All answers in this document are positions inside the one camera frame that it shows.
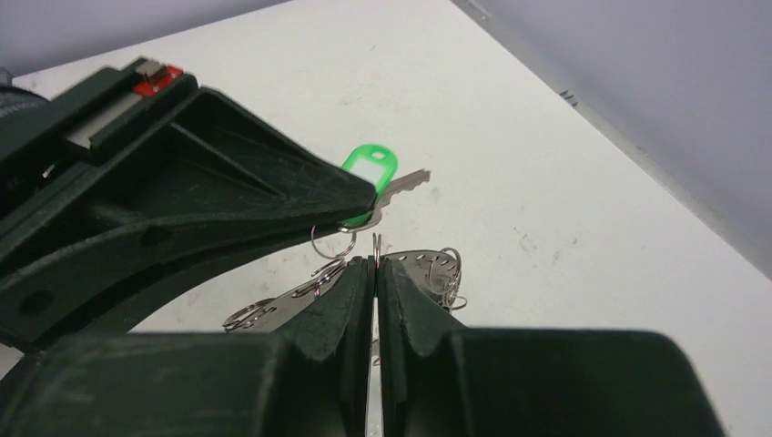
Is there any green key tag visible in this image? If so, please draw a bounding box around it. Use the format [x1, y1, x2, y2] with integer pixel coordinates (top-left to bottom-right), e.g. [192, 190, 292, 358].
[341, 144, 399, 204]

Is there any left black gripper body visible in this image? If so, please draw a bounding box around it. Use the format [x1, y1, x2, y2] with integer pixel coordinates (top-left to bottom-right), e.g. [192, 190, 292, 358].
[1, 58, 199, 223]

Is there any silver key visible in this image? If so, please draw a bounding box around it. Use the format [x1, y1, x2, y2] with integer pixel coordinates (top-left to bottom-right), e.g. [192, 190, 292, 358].
[339, 169, 431, 234]

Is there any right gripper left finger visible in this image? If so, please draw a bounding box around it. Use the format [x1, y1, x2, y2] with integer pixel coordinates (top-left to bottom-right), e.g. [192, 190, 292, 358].
[1, 258, 375, 436]

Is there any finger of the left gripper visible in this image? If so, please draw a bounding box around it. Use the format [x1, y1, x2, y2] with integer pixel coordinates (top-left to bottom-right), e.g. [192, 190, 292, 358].
[1, 223, 330, 352]
[1, 88, 375, 265]

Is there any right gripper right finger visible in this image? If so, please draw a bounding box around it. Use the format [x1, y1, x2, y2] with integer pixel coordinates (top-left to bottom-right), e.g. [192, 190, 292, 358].
[376, 260, 724, 436]

